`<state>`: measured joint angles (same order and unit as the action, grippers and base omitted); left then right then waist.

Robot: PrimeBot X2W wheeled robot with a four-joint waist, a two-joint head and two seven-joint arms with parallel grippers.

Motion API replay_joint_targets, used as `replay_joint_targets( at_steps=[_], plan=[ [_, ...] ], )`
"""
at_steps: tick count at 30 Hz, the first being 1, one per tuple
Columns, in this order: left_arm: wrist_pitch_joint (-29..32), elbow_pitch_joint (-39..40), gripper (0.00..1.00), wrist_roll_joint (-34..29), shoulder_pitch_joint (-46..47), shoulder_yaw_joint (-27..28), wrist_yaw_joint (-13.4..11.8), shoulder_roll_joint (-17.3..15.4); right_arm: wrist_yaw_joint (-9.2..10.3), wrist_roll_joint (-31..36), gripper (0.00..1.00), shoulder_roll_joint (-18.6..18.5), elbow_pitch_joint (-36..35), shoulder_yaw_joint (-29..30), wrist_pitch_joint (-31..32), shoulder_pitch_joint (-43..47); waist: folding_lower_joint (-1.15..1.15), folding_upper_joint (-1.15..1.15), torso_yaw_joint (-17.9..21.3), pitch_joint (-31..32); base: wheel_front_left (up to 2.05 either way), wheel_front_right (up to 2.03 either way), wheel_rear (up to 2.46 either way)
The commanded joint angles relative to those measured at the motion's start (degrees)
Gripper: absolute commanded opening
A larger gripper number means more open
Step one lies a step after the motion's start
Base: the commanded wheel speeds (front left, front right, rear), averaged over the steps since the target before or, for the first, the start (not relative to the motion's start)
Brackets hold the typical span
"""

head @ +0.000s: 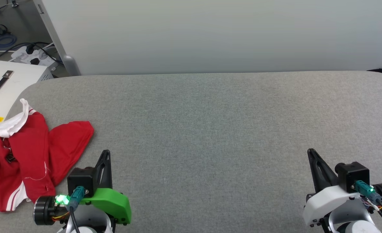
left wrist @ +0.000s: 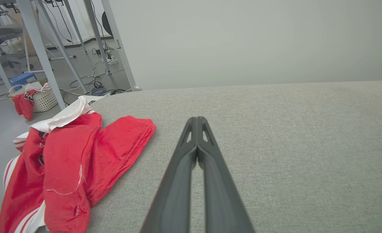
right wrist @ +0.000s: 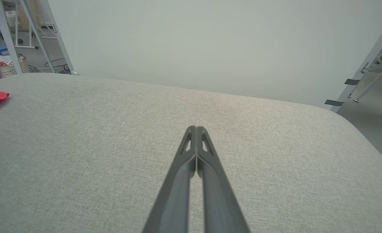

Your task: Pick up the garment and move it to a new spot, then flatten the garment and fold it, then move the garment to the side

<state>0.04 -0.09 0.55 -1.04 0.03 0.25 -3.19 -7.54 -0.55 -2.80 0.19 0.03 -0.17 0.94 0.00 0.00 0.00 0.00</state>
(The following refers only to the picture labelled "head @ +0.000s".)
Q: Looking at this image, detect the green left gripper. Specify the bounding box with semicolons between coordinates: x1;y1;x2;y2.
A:
79;150;132;225

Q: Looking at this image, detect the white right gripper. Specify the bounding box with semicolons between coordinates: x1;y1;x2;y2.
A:
303;148;361;227

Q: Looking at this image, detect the red and white basketball jersey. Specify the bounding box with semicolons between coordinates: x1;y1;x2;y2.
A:
0;99;95;212

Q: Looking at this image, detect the white box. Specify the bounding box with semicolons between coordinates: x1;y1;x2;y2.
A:
0;60;54;131

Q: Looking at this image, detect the white power strip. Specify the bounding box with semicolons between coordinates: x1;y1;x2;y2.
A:
10;45;59;70

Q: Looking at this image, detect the white partition panel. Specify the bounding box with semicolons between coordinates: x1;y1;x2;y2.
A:
32;0;382;75

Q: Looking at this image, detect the teal left camera connector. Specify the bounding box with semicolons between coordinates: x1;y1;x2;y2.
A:
69;186;88;212

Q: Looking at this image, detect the teal camera connector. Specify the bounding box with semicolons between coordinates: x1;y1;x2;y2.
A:
354;181;382;204
69;186;88;212

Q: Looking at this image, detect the teal right camera connector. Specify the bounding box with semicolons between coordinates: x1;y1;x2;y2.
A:
354;181;382;204

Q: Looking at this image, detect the black left camera cable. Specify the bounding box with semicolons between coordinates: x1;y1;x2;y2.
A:
69;209;81;233

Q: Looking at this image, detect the black power cable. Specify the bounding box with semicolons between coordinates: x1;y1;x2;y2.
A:
0;41;62;63

